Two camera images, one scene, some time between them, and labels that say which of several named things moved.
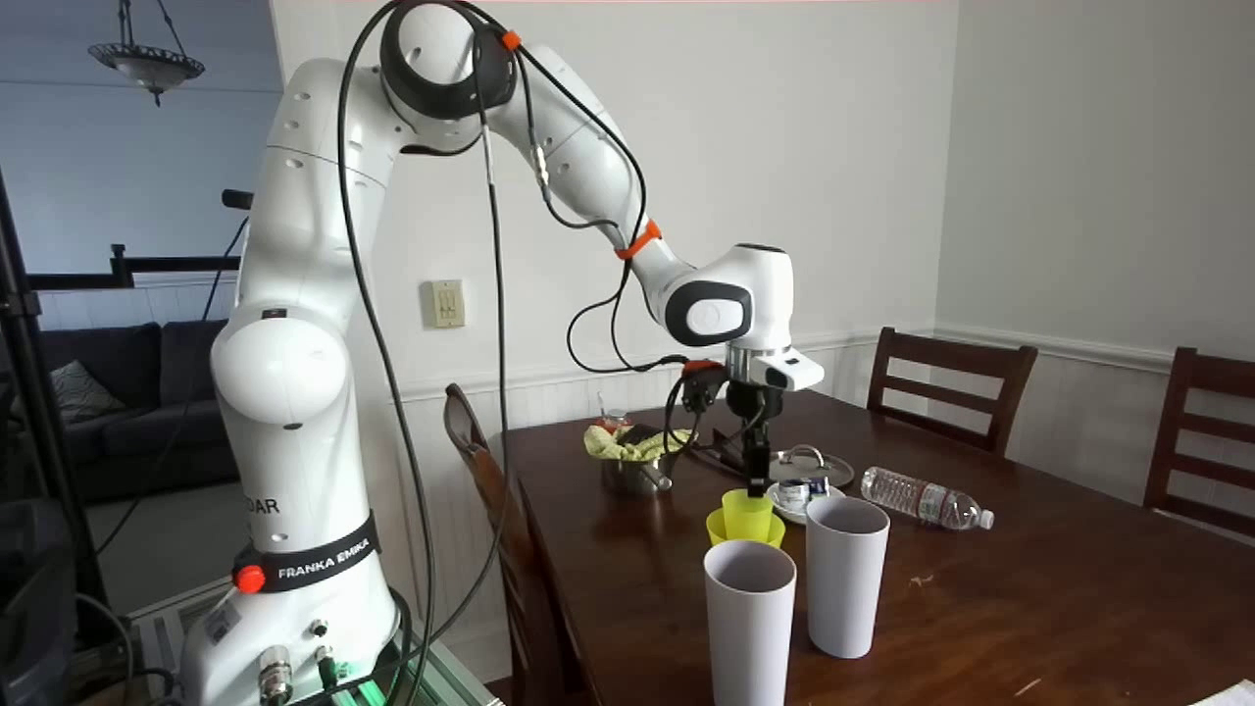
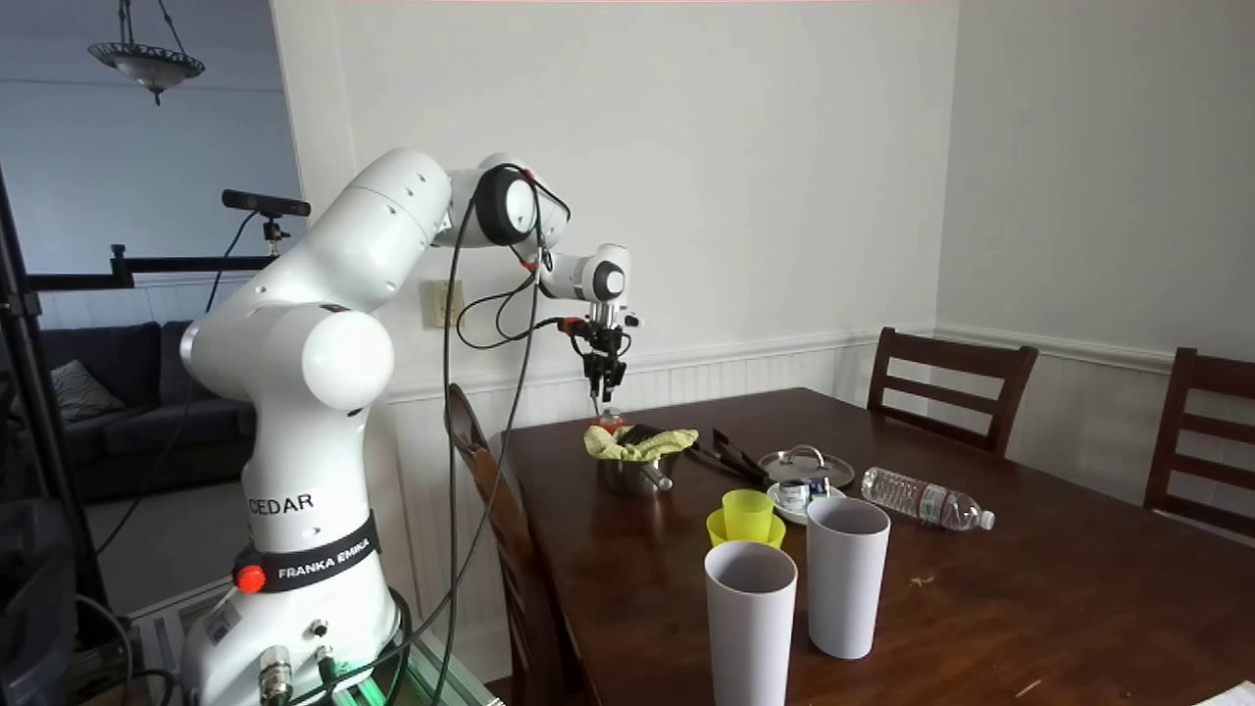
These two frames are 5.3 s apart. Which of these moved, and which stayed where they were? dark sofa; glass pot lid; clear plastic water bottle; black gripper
Moved: black gripper
Stayed: dark sofa; clear plastic water bottle; glass pot lid
